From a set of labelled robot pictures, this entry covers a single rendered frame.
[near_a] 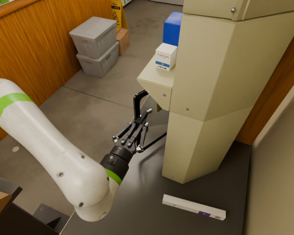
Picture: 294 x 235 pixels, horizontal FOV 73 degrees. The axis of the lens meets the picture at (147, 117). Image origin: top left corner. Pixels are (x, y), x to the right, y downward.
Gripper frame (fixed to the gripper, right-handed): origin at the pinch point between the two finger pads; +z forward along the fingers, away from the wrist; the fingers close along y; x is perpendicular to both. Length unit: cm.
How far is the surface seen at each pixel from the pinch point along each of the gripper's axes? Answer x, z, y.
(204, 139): -2.2, -1.6, -25.0
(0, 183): 34, -39, 59
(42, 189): 128, -19, 99
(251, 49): -36.1, 1.2, -27.8
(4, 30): 29, 75, 183
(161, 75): -23.0, 0.3, -6.7
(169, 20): -32.0, 18.3, -2.4
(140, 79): -22.7, -3.6, -1.5
